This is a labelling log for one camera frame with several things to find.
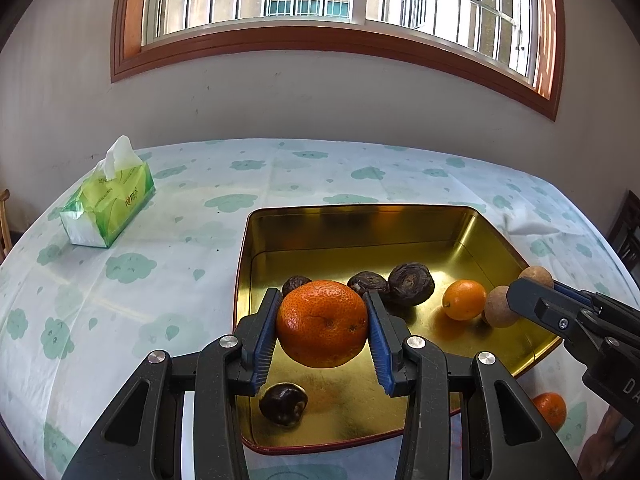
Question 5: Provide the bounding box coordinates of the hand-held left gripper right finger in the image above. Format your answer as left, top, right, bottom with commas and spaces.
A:
364, 290, 583, 480

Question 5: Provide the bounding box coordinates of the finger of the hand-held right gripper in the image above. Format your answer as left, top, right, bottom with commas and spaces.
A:
551, 280, 601, 307
506, 277, 595, 342

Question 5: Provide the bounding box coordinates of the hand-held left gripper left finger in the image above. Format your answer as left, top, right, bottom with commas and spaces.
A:
60, 287, 285, 480

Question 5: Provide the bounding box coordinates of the tan walnut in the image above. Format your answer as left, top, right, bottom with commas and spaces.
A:
482, 285, 521, 329
517, 266, 555, 291

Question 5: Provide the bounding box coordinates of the mandarin orange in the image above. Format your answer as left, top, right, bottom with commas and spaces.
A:
531, 392, 567, 433
276, 280, 370, 368

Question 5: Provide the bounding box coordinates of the large dark water chestnut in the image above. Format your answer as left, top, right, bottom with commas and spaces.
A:
389, 262, 436, 307

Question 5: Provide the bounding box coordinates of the small kumquat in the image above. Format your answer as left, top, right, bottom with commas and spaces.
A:
442, 280, 487, 322

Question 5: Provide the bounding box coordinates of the red and gold tin box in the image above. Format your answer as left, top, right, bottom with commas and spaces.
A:
232, 203, 576, 456

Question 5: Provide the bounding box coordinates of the dark wooden chair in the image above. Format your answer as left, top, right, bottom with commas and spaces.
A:
606, 190, 640, 271

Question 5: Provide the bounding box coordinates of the cloud print tablecloth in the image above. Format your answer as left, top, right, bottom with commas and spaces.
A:
0, 139, 640, 480

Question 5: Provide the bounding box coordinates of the green tissue pack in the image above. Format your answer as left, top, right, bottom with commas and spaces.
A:
59, 135, 156, 250

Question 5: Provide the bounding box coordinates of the light wooden chair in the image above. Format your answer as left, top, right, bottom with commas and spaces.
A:
0, 189, 12, 261

